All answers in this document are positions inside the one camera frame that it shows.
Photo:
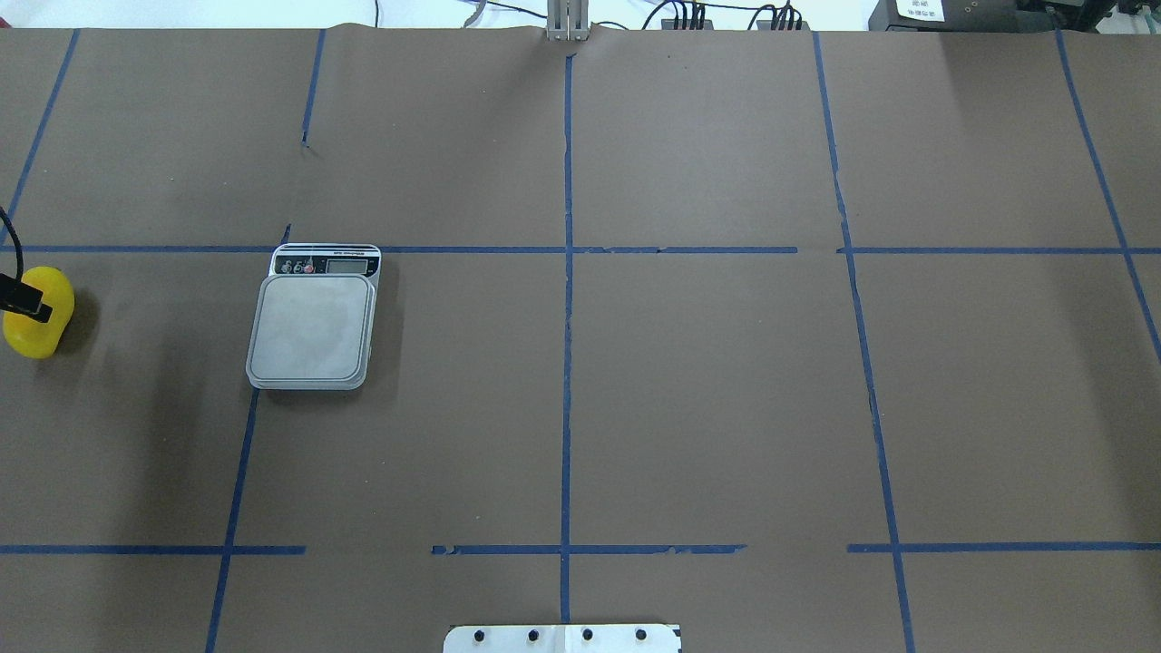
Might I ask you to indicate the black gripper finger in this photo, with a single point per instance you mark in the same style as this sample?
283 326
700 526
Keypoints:
24 300

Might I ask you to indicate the yellow mango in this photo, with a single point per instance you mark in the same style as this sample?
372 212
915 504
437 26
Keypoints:
35 339

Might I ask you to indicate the silver digital kitchen scale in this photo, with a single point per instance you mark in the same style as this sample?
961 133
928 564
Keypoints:
315 317

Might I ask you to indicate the aluminium frame post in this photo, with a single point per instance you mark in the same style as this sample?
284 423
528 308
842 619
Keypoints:
568 20

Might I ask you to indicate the white pedestal column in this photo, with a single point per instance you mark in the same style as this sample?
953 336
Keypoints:
616 637

